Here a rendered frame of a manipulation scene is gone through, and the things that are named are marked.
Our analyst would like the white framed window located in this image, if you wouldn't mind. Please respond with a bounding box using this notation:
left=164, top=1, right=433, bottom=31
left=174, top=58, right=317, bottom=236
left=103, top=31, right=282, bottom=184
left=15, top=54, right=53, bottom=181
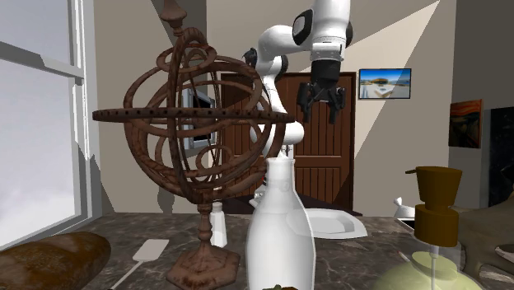
left=0, top=0, right=96, bottom=250

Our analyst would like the olive grey lumpy figure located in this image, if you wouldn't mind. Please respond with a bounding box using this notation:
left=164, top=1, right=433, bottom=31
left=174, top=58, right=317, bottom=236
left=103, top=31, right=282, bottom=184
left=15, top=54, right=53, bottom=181
left=451, top=202, right=514, bottom=284

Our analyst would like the green soap dispenser brown pump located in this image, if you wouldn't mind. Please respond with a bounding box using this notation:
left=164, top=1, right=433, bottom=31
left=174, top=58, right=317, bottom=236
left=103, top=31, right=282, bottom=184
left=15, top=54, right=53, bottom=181
left=372, top=166, right=479, bottom=290

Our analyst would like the orange wall painting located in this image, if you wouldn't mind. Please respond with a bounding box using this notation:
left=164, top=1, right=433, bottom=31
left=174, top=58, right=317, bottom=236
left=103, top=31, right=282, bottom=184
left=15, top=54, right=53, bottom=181
left=447, top=98, right=484, bottom=150

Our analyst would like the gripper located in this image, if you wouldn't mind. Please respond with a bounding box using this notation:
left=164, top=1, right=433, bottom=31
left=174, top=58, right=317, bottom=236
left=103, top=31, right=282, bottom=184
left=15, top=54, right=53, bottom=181
left=296, top=58, right=347, bottom=125

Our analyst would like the brown wooden door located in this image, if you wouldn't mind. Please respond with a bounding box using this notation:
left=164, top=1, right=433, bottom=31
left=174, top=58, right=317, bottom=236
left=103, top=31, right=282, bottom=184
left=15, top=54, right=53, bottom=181
left=219, top=72, right=358, bottom=213

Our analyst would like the white faucet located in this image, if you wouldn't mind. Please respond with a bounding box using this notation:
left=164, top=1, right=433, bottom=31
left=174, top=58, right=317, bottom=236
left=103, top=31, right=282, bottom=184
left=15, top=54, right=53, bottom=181
left=392, top=196, right=416, bottom=220

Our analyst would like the silver framed wall picture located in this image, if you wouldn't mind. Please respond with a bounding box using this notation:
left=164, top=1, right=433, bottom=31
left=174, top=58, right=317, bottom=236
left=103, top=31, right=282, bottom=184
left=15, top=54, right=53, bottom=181
left=181, top=87, right=217, bottom=148

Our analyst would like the brown bread loaf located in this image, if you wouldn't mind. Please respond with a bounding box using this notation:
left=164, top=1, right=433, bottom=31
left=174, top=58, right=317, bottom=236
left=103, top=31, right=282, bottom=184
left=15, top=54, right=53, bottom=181
left=0, top=231, right=113, bottom=290

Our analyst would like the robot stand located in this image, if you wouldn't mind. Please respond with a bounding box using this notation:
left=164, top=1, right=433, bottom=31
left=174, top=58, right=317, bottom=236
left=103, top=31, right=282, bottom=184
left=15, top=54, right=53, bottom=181
left=222, top=194, right=363, bottom=217

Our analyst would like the white salt shaker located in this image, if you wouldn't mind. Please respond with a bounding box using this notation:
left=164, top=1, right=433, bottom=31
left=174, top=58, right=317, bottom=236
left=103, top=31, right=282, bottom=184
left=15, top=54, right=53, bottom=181
left=209, top=201, right=229, bottom=248

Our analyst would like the white plate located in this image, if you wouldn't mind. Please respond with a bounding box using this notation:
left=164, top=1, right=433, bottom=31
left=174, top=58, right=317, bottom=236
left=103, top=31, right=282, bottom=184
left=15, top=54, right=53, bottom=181
left=296, top=207, right=369, bottom=241

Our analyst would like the white spatula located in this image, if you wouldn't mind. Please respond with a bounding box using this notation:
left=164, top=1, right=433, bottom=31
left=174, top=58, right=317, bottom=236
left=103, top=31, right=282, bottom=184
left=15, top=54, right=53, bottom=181
left=107, top=238, right=170, bottom=290

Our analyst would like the dark wall picture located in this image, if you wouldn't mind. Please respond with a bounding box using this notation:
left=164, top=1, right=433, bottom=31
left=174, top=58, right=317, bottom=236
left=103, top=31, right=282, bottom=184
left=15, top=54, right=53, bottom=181
left=488, top=105, right=514, bottom=208

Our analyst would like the white bottle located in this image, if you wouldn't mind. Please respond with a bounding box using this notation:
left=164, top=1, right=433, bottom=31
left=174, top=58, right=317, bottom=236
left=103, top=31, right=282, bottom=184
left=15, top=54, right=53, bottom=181
left=245, top=157, right=316, bottom=290

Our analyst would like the landscape wall picture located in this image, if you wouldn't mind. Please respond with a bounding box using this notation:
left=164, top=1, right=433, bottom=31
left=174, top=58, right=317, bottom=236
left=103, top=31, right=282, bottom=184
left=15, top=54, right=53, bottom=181
left=357, top=68, right=413, bottom=101

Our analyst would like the brown armillary sphere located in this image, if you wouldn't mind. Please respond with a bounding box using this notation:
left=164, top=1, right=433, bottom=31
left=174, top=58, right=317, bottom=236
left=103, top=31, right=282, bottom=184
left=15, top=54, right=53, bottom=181
left=91, top=0, right=297, bottom=290

